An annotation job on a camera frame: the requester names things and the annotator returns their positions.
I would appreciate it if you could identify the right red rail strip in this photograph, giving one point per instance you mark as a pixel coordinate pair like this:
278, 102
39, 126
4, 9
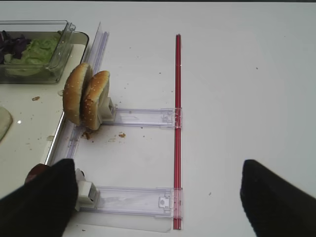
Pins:
177, 149

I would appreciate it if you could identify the white metal serving tray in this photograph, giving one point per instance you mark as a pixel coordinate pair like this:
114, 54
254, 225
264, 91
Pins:
37, 113

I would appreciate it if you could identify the sesame top bun, inner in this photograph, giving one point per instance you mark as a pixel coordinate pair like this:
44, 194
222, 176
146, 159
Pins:
95, 93

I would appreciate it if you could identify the green lettuce leaves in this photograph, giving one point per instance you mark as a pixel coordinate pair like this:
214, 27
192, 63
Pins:
34, 59

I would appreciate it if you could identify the white patty pusher block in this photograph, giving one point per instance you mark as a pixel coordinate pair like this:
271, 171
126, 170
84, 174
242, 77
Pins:
88, 194

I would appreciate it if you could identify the clear bun pusher track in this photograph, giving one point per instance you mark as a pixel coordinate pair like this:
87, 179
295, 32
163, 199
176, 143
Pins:
164, 118

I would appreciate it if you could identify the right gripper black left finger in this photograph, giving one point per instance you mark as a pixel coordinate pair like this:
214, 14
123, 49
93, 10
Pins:
43, 207

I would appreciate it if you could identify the clear patty pusher track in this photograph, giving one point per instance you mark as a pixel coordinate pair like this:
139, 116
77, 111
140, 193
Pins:
156, 202

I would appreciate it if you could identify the clear plastic salad container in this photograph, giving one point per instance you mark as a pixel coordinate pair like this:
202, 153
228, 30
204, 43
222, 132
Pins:
36, 29

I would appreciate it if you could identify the sesame top bun, outer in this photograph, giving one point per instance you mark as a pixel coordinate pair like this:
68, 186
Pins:
74, 88

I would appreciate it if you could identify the sesame bun, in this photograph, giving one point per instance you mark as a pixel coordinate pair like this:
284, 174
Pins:
74, 88
95, 93

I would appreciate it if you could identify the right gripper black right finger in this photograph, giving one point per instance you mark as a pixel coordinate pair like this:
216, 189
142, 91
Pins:
273, 206

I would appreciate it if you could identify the purple cabbage shreds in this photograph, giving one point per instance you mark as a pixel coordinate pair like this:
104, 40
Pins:
12, 48

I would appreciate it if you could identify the brown meat patties stack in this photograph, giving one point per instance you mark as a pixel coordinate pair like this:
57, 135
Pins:
35, 171

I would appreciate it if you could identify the white bun pusher block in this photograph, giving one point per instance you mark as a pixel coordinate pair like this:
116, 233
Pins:
106, 111

